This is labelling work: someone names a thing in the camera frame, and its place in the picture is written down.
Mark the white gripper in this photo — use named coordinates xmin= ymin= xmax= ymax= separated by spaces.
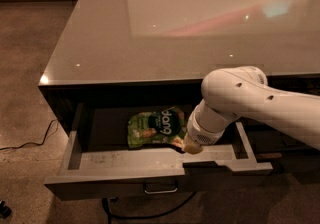
xmin=183 ymin=106 xmax=225 ymax=154

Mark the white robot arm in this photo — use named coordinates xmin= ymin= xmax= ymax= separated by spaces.
xmin=183 ymin=66 xmax=320 ymax=154

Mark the dark cabinet with glossy top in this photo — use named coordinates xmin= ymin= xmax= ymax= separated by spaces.
xmin=37 ymin=0 xmax=320 ymax=182

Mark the green snack bag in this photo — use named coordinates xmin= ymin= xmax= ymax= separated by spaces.
xmin=127 ymin=107 xmax=186 ymax=151

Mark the black object on floor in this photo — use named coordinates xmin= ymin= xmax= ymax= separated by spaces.
xmin=0 ymin=200 xmax=12 ymax=219

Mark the thick black floor cable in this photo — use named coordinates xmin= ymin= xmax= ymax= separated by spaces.
xmin=101 ymin=191 xmax=198 ymax=224

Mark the thin black floor cable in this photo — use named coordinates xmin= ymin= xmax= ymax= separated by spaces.
xmin=0 ymin=119 xmax=60 ymax=152

